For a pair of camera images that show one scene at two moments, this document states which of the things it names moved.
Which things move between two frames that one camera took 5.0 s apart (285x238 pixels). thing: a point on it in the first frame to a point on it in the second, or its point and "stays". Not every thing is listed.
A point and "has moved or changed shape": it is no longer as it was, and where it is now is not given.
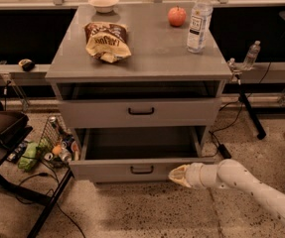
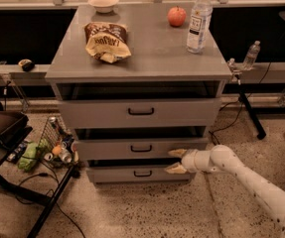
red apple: x=177 y=16 stays
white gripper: x=195 y=175 to x=190 y=161
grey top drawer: x=185 y=112 stays
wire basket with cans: x=58 y=146 stays
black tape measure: x=27 y=64 stays
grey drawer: x=116 y=155 has moved or changed shape
